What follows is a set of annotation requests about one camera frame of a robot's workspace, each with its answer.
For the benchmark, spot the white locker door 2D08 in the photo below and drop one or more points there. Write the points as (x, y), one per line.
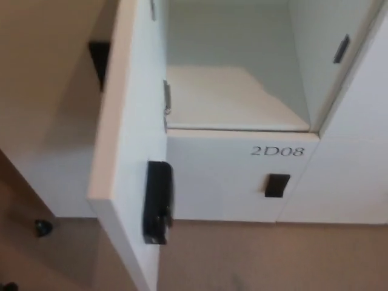
(218, 182)

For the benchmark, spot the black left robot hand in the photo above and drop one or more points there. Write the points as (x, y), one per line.
(8, 287)

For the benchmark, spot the white locker cabinet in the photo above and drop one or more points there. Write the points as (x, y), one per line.
(227, 91)

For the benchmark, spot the white locker door 2D07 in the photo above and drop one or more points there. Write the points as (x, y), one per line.
(130, 145)

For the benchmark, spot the white locker door 2D04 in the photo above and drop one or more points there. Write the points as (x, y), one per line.
(69, 182)

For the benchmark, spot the white locker door 2D03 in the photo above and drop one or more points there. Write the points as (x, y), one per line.
(54, 60)

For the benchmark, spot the black floor door stopper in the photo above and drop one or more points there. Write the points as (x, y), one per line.
(43, 228)

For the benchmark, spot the black lock strike plate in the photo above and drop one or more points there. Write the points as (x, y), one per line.
(341, 48)

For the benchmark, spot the plain white locker door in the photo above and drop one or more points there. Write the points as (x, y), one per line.
(342, 182)
(363, 85)

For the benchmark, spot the metal door hinge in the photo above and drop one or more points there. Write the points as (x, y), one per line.
(167, 95)

